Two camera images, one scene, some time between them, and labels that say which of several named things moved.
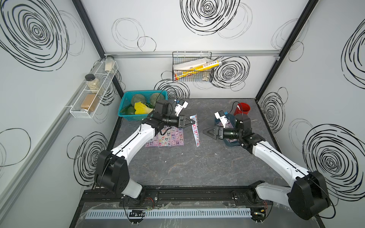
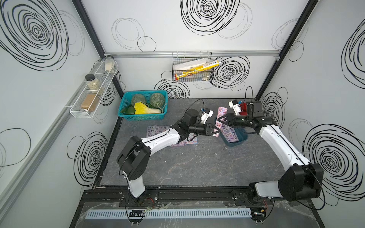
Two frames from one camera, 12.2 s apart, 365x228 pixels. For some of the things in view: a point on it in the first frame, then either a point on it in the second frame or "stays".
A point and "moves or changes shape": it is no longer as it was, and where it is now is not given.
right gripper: [217, 131] to [230, 117]
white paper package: [190, 64] stays
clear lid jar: [109, 64] stays
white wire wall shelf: [84, 107] stays
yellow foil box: [207, 65] stays
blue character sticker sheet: [195, 130] moves or changes shape
